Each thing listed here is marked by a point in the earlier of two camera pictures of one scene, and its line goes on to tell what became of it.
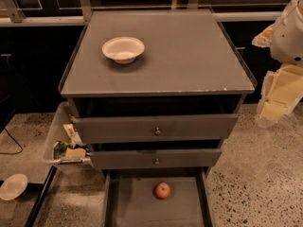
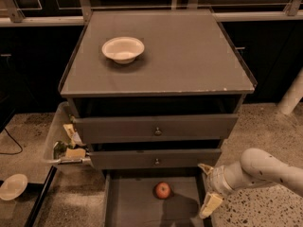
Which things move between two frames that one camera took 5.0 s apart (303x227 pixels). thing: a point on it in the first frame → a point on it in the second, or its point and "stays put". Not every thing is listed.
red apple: x=162 y=190 stays put
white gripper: x=288 y=37 → x=216 y=181
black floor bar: x=41 y=197 stays put
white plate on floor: x=12 y=186 stays put
